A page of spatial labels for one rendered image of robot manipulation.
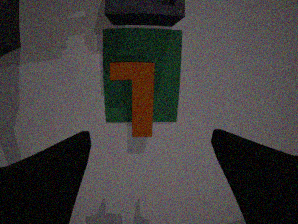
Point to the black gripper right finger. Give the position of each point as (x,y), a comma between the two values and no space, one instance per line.
(264,181)

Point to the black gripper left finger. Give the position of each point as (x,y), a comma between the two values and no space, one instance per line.
(42,189)

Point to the orange l-shaped part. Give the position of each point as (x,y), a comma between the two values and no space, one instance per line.
(142,75)

